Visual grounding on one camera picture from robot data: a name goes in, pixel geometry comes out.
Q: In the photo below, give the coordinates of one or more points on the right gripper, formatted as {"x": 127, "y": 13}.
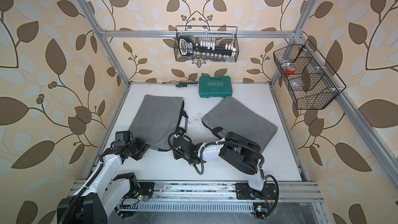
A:
{"x": 176, "y": 153}

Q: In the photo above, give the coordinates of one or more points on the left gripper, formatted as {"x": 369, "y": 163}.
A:
{"x": 142, "y": 146}

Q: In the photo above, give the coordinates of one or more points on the grey laptop bag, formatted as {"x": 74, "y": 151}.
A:
{"x": 232, "y": 116}
{"x": 157, "y": 118}

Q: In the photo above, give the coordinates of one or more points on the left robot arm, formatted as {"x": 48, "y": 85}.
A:
{"x": 104, "y": 190}

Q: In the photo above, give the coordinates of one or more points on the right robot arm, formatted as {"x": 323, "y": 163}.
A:
{"x": 238, "y": 151}

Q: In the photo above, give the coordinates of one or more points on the black screwdriver bit holder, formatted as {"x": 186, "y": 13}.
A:
{"x": 186, "y": 83}

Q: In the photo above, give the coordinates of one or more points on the green tool case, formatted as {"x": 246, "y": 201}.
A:
{"x": 215, "y": 86}

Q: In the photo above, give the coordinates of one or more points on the small circuit board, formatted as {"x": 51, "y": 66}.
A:
{"x": 260, "y": 211}

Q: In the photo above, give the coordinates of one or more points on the red item in basket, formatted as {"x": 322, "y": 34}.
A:
{"x": 289, "y": 70}

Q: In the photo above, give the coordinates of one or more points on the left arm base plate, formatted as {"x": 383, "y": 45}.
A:
{"x": 145, "y": 191}

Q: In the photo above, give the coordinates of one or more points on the aluminium frame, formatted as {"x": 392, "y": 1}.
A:
{"x": 349, "y": 149}

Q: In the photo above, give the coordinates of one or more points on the white slotted cable duct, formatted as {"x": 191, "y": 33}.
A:
{"x": 229, "y": 207}

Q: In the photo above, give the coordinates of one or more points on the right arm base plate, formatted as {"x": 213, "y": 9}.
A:
{"x": 244, "y": 192}

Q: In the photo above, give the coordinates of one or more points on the black socket rail set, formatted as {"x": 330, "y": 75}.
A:
{"x": 189, "y": 47}

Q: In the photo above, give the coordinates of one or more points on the back wire basket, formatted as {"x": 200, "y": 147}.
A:
{"x": 222, "y": 35}

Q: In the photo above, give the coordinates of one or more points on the wire basket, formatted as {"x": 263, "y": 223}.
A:
{"x": 315, "y": 83}
{"x": 222, "y": 35}

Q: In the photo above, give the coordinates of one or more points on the right wire basket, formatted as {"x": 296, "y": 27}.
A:
{"x": 315, "y": 83}

